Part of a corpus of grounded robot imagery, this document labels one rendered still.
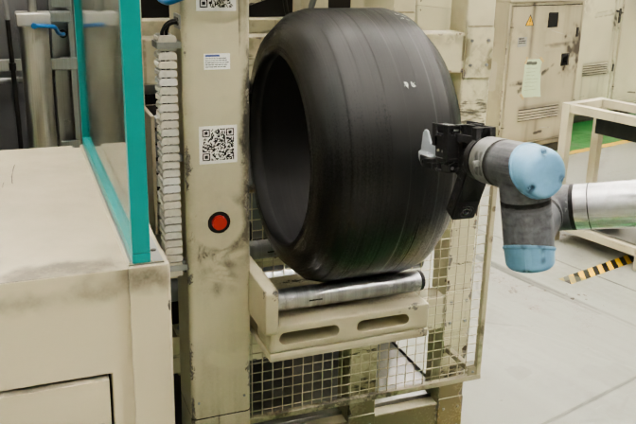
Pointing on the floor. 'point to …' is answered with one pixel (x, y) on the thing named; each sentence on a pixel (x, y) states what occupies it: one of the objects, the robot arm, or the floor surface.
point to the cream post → (213, 195)
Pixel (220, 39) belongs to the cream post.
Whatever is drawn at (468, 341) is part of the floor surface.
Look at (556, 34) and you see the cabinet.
